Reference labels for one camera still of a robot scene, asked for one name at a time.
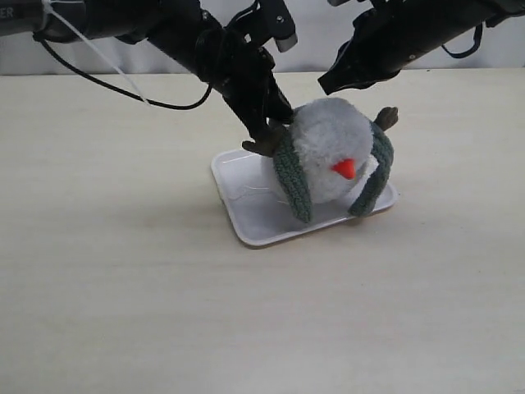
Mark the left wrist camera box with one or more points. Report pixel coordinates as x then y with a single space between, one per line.
267 20

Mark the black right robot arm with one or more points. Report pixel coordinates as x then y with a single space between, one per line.
438 22

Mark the white plush snowman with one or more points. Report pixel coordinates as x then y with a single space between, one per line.
336 111

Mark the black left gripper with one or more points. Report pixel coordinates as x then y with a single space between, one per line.
242 74

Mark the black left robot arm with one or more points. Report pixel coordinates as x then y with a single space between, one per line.
170 26

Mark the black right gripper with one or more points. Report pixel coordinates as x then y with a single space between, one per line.
381 46

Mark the white plastic tray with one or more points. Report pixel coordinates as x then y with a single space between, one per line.
257 210

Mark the green knitted scarf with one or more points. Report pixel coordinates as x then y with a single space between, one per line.
320 163

